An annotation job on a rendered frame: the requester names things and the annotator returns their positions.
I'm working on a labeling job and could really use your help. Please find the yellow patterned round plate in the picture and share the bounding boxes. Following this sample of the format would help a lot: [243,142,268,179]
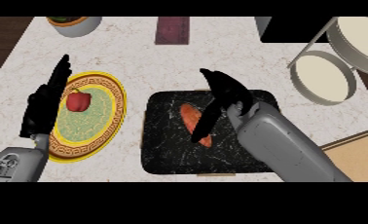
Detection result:
[47,70,131,164]

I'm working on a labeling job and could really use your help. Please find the grey tiered wire basket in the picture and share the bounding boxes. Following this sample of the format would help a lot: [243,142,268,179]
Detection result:
[287,17,368,107]

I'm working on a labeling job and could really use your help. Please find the black marble tray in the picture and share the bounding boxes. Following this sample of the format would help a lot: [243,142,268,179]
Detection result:
[140,89,283,175]

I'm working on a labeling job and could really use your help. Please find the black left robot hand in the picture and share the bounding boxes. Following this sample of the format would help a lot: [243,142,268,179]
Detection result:
[20,54,75,139]

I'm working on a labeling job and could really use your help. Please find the grey plant pot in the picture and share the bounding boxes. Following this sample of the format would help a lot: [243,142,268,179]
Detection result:
[45,17,104,39]

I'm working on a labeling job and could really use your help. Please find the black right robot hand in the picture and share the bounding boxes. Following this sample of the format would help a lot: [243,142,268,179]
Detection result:
[190,67,255,144]

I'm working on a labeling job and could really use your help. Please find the orange sweet potato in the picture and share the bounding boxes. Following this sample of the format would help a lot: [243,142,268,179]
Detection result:
[180,102,215,148]

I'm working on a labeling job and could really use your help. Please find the purple rectangular book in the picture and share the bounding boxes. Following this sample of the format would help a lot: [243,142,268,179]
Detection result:
[154,17,191,46]

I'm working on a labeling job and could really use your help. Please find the pale wooden board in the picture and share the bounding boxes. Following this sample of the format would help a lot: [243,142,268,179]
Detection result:
[320,131,368,183]

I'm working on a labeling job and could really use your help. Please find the red bell pepper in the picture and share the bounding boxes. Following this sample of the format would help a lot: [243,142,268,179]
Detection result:
[66,88,94,113]

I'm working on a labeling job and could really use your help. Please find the black appliance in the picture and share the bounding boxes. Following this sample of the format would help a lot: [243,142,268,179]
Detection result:
[255,17,339,44]

